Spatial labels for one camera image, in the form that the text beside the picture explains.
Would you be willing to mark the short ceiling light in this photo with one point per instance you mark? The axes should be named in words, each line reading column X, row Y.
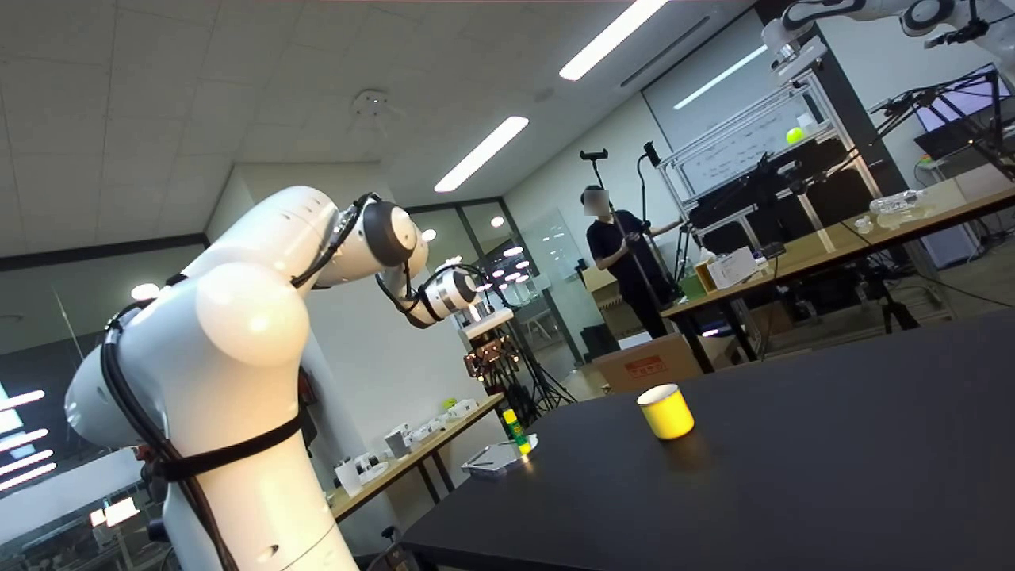
column 482, row 155

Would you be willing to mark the long wooden table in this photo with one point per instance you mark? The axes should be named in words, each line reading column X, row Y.
column 834, row 243

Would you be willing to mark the yellow cup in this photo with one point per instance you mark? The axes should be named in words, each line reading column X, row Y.
column 666, row 415

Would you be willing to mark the long ceiling light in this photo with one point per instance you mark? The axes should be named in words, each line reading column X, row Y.
column 612, row 39

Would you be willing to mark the green yellow toy bottle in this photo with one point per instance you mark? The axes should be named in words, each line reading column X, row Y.
column 516, row 429

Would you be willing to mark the person in dark clothes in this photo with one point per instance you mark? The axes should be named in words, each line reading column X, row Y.
column 622, row 250

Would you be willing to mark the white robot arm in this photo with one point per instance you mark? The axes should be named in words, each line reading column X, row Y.
column 232, row 350

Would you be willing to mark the whiteboard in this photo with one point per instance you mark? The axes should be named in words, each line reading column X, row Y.
column 741, row 139

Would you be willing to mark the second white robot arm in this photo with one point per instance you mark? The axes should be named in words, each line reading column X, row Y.
column 844, row 12

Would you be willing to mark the black camera stand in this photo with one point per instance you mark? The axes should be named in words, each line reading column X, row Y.
column 595, row 156

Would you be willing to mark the shiny metal plate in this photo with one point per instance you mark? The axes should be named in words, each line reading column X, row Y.
column 495, row 462

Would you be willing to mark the small wooden table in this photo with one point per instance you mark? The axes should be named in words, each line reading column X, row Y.
column 444, row 433

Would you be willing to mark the brown cardboard box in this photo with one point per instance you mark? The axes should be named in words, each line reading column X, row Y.
column 647, row 367

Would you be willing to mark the green tennis ball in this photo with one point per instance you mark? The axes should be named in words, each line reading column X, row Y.
column 798, row 139

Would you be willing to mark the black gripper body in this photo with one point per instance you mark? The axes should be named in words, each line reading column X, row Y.
column 494, row 356

